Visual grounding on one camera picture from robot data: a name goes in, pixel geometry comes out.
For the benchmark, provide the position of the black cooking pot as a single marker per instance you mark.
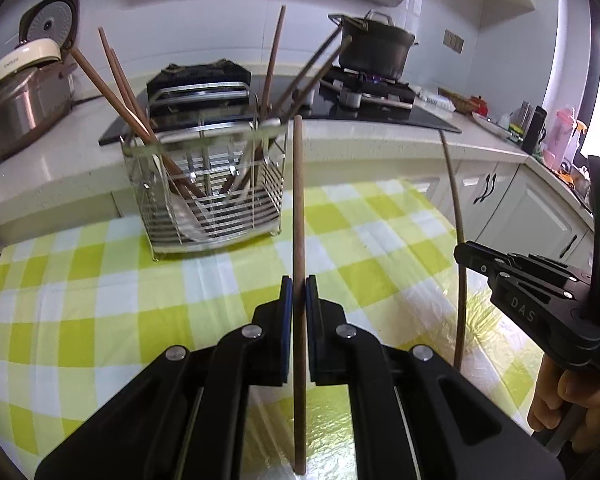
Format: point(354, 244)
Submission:
point(378, 47)

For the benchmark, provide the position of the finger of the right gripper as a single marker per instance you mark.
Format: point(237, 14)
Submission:
point(540, 274)
point(533, 312)

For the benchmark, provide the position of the pink water bottle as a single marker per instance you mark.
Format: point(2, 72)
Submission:
point(559, 136)

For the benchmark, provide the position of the black gas stove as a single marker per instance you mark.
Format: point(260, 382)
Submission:
point(185, 98)

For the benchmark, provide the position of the wire utensil holder basket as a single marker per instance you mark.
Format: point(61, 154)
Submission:
point(208, 156)

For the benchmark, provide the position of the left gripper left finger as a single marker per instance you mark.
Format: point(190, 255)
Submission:
point(183, 416)

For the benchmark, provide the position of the black bottle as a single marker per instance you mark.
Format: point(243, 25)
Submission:
point(536, 127)

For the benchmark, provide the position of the white ceramic spoon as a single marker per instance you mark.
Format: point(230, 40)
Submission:
point(249, 166)
point(189, 219)

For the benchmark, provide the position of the wicker basket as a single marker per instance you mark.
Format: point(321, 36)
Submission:
point(462, 105)

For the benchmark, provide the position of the yellow checkered tablecloth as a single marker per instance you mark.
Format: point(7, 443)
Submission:
point(84, 310)

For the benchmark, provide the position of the red teapot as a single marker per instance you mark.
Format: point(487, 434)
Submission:
point(481, 107)

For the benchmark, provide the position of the steel rice cooker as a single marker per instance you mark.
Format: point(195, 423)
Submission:
point(36, 89)

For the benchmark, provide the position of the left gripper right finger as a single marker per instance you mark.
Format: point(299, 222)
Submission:
point(413, 415)

